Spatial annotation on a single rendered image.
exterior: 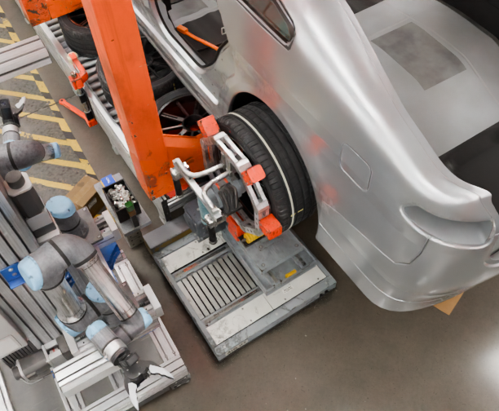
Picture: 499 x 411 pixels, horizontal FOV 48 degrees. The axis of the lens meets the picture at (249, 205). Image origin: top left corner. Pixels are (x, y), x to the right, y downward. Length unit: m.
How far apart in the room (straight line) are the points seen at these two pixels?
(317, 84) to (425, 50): 1.29
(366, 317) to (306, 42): 1.82
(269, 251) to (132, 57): 1.42
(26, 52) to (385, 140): 1.16
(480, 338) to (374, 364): 0.64
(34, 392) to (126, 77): 1.68
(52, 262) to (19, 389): 1.36
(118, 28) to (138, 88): 0.34
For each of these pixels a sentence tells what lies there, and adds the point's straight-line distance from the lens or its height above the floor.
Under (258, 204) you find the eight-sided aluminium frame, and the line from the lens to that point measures 2.58.
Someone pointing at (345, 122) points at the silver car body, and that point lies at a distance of 2.05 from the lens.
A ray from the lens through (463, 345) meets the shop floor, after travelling 3.49.
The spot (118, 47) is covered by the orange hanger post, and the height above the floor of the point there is 1.58.
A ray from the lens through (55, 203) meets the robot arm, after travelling 2.69.
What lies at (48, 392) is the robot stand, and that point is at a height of 0.21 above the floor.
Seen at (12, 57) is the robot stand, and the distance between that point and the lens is 1.82.
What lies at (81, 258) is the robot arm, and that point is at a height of 1.40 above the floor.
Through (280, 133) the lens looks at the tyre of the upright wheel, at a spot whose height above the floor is 1.17.
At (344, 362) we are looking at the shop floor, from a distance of 3.30.
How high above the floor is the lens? 3.08
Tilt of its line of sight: 55 degrees down
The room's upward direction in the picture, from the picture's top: 3 degrees counter-clockwise
